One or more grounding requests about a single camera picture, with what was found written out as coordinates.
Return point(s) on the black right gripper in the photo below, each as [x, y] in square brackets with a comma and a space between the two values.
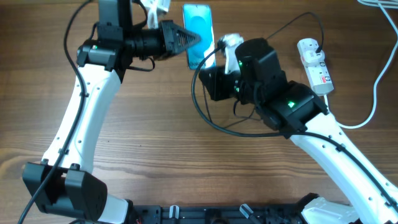
[216, 88]

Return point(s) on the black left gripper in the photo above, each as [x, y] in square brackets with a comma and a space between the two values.
[168, 31]

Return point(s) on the cyan screen smartphone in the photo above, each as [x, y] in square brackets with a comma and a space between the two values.
[198, 19]

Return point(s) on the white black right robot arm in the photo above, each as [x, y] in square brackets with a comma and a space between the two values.
[249, 71]

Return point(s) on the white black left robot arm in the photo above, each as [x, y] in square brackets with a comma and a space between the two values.
[62, 182]

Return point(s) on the white charger plug adapter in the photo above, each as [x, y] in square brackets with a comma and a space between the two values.
[311, 59]

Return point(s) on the white power strip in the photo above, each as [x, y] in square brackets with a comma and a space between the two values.
[318, 76]

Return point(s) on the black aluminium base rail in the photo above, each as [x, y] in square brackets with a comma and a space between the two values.
[154, 214]

